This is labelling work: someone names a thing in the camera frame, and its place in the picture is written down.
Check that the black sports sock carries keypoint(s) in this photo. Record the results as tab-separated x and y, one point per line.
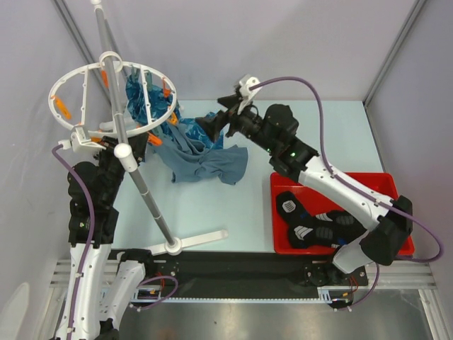
328	234
295	214

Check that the orange clothespin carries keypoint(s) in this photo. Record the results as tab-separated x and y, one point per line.
165	89
104	78
62	108
154	140
172	119

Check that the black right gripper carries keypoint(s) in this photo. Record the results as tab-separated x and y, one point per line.
231	115

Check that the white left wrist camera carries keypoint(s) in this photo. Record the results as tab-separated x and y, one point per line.
80	141

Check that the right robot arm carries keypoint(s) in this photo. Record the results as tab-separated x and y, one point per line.
387	220

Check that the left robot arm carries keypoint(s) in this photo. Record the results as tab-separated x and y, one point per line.
93	188

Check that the red plastic tray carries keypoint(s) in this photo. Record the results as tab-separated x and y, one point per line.
316	204

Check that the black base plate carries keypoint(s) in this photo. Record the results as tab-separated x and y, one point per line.
242	291

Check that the teal clothespin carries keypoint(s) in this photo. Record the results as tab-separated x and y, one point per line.
134	73
149	80

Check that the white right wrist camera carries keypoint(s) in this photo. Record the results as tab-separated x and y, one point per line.
244	92

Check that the grey stand pole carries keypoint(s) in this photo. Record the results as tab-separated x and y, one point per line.
128	145

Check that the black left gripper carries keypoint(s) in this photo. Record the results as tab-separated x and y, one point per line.
138	144

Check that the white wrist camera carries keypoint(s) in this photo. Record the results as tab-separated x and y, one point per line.
80	141
244	92

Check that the aluminium rail frame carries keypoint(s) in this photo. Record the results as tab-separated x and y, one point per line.
399	275

